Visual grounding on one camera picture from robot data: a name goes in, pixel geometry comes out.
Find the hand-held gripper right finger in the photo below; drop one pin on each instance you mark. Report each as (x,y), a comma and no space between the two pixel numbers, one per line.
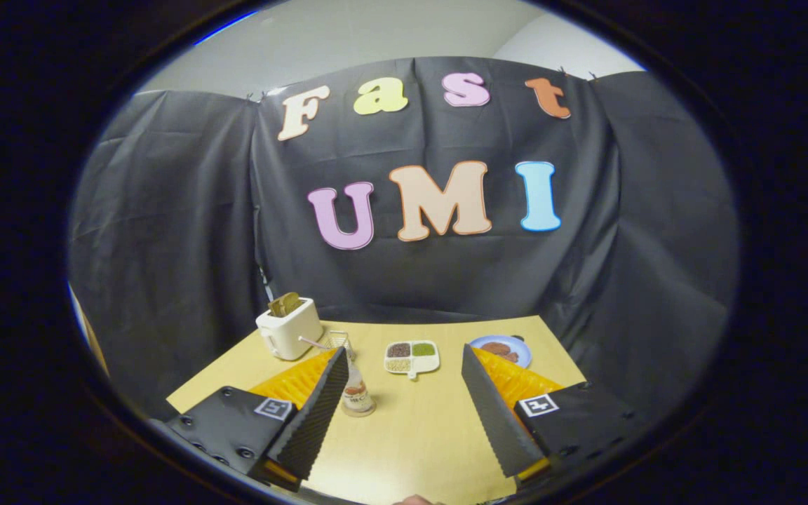
(492,421)

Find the black backdrop cloth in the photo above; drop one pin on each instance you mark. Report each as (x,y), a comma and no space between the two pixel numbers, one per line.
(621,280)

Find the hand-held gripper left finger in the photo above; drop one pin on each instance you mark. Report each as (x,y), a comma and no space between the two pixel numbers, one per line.
(316,421)

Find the wooden table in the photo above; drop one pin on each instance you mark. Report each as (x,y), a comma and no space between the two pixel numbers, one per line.
(418,435)

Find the brown meat piece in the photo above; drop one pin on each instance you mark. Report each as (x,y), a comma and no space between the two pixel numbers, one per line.
(509,356)
(495,346)

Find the pink striped straw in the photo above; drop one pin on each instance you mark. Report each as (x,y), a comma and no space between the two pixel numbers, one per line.
(313,344)

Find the brown toast slices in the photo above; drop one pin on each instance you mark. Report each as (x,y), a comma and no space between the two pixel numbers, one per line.
(285,304)

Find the white toaster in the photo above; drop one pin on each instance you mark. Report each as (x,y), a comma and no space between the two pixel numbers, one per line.
(288,333)

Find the white divided dish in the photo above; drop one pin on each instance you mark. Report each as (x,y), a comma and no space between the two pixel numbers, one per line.
(411,358)

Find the clear plastic juice bottle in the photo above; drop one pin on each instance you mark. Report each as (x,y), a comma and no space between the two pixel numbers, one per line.
(356,393)

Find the blue plate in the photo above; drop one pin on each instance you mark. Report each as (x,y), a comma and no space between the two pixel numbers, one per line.
(522,354)

